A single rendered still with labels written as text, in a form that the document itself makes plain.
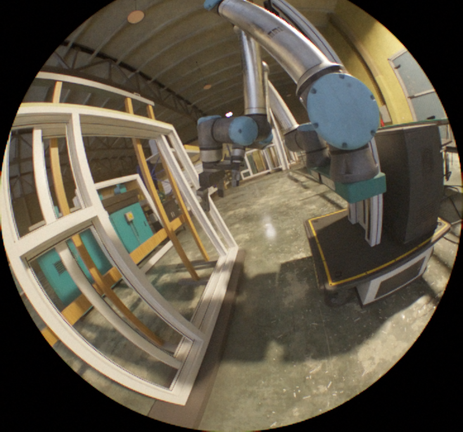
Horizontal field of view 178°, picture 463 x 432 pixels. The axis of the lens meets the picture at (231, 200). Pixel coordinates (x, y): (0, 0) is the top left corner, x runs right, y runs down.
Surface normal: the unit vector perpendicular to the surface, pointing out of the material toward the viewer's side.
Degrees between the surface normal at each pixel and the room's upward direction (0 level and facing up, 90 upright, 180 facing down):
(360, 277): 0
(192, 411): 0
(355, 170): 70
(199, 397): 0
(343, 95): 95
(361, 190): 90
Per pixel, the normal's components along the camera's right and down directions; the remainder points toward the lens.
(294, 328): -0.34, -0.92
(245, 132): 0.72, 0.32
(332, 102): -0.59, 0.45
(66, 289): 0.92, -0.29
